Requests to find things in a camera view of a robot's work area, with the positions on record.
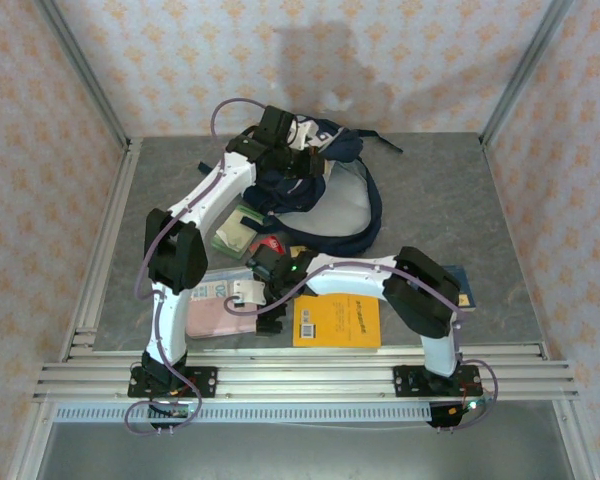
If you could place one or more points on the wide aluminium base rail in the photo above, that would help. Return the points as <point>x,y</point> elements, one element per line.
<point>305,382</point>

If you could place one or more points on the pink pencil case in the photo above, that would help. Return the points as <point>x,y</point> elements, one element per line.
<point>220,322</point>

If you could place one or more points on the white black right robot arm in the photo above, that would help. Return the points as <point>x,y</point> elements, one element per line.
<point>350,280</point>

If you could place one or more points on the grey sheet metal panel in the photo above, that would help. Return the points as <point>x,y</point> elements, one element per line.
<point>305,450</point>

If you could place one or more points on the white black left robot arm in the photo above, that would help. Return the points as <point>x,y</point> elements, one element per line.
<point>170,325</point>

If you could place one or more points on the aluminium side rail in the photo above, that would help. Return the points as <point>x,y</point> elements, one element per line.
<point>105,250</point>

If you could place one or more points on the green white notepad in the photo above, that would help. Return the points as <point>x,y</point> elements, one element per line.
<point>235,232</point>

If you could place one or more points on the aluminium table edge rail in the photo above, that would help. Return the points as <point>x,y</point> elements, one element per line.
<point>305,352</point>

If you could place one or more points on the navy blue backpack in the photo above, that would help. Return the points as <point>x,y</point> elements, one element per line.
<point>330,200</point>

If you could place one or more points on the small circuit board green light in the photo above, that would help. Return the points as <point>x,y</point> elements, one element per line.
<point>182,412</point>
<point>452,411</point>

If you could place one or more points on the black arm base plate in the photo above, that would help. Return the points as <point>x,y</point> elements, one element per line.
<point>405,382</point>
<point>207,382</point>

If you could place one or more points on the aluminium lower frame strut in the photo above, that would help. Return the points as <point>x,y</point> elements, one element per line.
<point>35,440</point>
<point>577,440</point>

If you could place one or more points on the aluminium frame post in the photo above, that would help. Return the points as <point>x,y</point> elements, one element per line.
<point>523,75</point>
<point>86,75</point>

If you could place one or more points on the clear ruler pouch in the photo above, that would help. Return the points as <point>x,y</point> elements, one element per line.
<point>215,289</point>

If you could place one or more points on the navy book with yellow label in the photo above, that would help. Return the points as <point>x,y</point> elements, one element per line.
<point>467,292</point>

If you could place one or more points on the red box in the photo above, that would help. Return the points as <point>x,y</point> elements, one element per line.
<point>270,246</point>

